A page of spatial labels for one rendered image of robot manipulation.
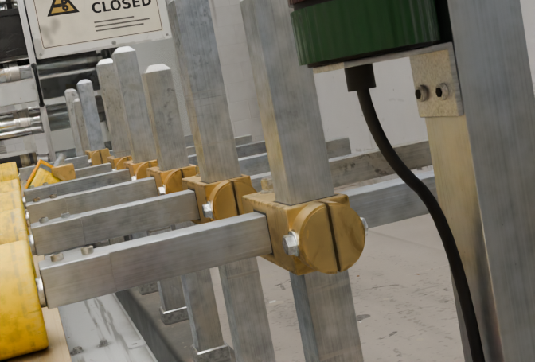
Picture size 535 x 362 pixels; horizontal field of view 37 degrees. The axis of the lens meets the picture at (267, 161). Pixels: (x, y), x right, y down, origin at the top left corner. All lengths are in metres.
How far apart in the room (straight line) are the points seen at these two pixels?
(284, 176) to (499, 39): 0.26
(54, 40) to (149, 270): 2.28
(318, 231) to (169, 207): 0.32
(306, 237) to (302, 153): 0.06
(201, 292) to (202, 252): 0.49
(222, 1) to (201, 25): 8.77
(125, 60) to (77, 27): 1.55
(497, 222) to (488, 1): 0.09
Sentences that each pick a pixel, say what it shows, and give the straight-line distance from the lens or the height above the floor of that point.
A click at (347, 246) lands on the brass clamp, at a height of 0.94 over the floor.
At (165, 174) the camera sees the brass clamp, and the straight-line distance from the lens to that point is 1.05.
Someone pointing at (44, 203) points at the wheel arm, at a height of 0.96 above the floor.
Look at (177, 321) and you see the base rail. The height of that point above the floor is 0.70.
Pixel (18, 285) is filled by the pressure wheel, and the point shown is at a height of 0.96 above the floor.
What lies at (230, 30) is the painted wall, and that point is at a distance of 9.57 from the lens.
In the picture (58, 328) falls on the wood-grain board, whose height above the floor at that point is 0.90.
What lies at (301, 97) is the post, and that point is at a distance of 0.58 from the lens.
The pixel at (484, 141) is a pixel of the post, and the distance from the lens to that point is 0.35.
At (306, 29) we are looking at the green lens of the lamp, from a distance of 0.32.
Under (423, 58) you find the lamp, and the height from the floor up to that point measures 1.06.
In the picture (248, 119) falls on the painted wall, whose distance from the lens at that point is 9.56.
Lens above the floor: 1.06
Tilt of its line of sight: 6 degrees down
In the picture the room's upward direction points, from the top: 10 degrees counter-clockwise
